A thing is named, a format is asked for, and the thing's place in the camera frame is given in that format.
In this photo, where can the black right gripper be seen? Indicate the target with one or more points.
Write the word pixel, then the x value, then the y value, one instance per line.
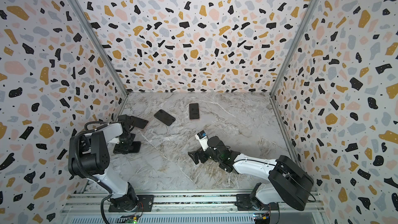
pixel 205 152

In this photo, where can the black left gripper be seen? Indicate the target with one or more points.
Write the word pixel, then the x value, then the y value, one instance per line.
pixel 119 148

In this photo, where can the purple phone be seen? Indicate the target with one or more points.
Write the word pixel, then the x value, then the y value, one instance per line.
pixel 138 122

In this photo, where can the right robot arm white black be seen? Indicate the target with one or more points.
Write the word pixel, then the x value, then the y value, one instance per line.
pixel 288 182

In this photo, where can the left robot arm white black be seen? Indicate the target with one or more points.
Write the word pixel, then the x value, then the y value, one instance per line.
pixel 89 157

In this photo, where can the phone in pink case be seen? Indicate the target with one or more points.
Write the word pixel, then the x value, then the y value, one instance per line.
pixel 194 112

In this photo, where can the phone in black case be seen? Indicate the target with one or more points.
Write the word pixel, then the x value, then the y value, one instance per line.
pixel 164 117

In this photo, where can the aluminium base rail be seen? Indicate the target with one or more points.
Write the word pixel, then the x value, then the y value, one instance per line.
pixel 189 207

